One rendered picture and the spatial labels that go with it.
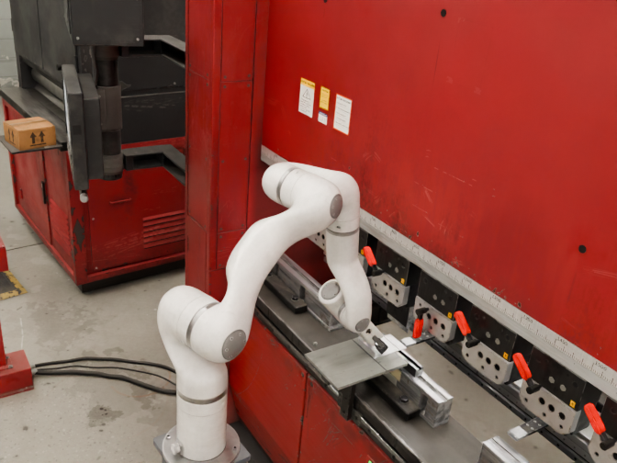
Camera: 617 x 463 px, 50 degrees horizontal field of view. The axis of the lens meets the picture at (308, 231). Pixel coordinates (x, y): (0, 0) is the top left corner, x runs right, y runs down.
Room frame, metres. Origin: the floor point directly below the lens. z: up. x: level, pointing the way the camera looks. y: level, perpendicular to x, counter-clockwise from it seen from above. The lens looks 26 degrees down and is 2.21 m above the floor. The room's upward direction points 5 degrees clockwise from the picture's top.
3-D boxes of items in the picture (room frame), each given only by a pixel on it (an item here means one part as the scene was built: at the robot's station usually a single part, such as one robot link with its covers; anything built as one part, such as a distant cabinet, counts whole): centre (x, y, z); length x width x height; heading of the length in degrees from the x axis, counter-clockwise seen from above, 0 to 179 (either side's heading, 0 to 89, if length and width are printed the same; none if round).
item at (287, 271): (2.19, 0.01, 0.92); 0.50 x 0.06 x 0.10; 35
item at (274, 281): (2.20, 0.08, 0.89); 0.30 x 0.05 x 0.03; 35
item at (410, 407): (1.67, -0.28, 0.89); 0.30 x 0.05 x 0.03; 35
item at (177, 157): (2.66, 0.66, 1.17); 0.40 x 0.24 x 0.07; 35
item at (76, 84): (2.41, 0.89, 1.42); 0.45 x 0.12 x 0.36; 23
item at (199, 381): (1.25, 0.24, 1.30); 0.19 x 0.12 x 0.24; 50
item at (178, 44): (2.66, 0.66, 1.66); 0.40 x 0.24 x 0.07; 35
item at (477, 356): (1.43, -0.51, 1.26); 0.15 x 0.09 x 0.17; 35
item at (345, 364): (1.66, -0.18, 1.00); 0.26 x 0.18 x 0.01; 125
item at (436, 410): (1.69, -0.33, 0.92); 0.39 x 0.06 x 0.10; 35
